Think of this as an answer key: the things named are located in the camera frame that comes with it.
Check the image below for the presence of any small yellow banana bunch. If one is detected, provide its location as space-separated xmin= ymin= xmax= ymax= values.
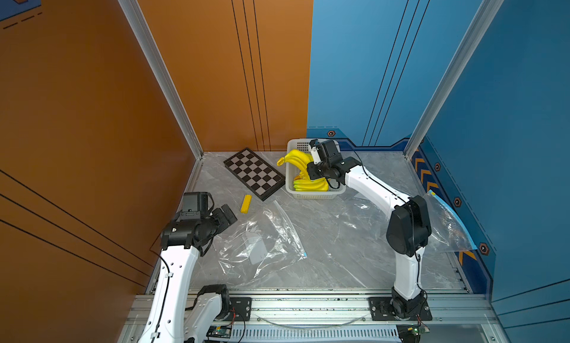
xmin=277 ymin=149 xmax=313 ymax=172

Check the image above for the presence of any clear zip bag white seal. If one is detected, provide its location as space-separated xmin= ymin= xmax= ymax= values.
xmin=214 ymin=201 xmax=307 ymax=286

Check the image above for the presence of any clear zip bag blue seal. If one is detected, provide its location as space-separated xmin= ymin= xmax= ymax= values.
xmin=422 ymin=190 xmax=476 ymax=252

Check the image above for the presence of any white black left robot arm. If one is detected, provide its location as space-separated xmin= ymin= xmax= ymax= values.
xmin=139 ymin=192 xmax=237 ymax=342

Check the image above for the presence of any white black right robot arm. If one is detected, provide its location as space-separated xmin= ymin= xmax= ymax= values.
xmin=307 ymin=139 xmax=432 ymax=320

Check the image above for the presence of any yellow flat block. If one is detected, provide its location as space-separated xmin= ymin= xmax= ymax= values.
xmin=240 ymin=195 xmax=252 ymax=214

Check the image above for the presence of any white perforated plastic basket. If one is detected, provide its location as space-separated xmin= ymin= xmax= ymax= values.
xmin=278 ymin=138 xmax=347 ymax=200

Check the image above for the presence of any black white chessboard box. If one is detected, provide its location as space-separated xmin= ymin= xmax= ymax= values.
xmin=224 ymin=148 xmax=286 ymax=201

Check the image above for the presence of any green circuit board left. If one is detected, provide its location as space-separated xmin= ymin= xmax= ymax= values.
xmin=206 ymin=325 xmax=232 ymax=341

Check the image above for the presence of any green circuit board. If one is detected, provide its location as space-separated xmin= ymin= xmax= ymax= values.
xmin=206 ymin=325 xmax=232 ymax=341
xmin=407 ymin=325 xmax=430 ymax=337

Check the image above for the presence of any green circuit board right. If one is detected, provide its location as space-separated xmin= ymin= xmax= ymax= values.
xmin=407 ymin=325 xmax=430 ymax=337

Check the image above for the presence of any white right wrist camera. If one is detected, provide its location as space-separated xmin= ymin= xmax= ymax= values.
xmin=309 ymin=139 xmax=321 ymax=165

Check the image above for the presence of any aluminium front rail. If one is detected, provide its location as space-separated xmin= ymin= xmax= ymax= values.
xmin=117 ymin=289 xmax=491 ymax=343

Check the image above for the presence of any aluminium corner post left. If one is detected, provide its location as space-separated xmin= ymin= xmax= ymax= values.
xmin=117 ymin=0 xmax=203 ymax=160

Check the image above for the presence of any aluminium corner post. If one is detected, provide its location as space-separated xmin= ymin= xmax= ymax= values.
xmin=117 ymin=0 xmax=203 ymax=160
xmin=403 ymin=0 xmax=505 ymax=160

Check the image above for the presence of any aluminium corner post right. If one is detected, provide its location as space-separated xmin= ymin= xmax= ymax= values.
xmin=403 ymin=0 xmax=505 ymax=160

